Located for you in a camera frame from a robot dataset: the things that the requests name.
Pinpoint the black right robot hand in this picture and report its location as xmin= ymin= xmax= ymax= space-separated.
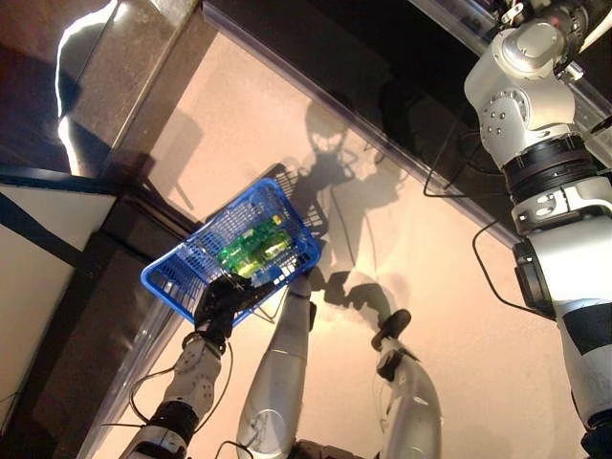
xmin=541 ymin=0 xmax=612 ymax=53

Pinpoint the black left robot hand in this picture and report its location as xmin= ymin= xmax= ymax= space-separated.
xmin=192 ymin=271 xmax=270 ymax=346

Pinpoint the blue plastic shopping basket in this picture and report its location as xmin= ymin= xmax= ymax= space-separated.
xmin=140 ymin=177 xmax=323 ymax=327

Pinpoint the green Sprite bottle yellow cap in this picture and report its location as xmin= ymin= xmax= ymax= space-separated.
xmin=216 ymin=229 xmax=294 ymax=279
xmin=237 ymin=213 xmax=288 ymax=252

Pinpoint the dark brown side shelf unit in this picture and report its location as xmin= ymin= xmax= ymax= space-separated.
xmin=0 ymin=0 xmax=221 ymax=459

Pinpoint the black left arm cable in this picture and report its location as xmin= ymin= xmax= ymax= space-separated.
xmin=100 ymin=334 xmax=235 ymax=431

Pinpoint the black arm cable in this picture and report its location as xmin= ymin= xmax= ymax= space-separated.
xmin=422 ymin=102 xmax=558 ymax=319
xmin=100 ymin=334 xmax=235 ymax=431

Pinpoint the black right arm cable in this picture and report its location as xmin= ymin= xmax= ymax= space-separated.
xmin=422 ymin=102 xmax=558 ymax=319

